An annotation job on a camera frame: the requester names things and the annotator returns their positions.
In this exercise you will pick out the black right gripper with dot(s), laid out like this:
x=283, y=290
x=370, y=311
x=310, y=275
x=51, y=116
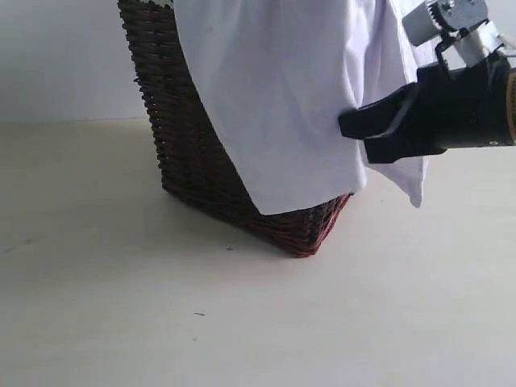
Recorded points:
x=464, y=108

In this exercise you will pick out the white t-shirt red lettering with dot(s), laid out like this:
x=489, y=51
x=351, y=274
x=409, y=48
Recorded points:
x=274, y=76

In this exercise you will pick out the dark brown wicker basket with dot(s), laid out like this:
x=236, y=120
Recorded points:
x=194, y=166

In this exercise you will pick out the cream lace basket liner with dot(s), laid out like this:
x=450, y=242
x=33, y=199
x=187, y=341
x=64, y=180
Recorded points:
x=162, y=3

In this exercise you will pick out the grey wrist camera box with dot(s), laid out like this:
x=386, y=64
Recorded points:
x=462, y=24

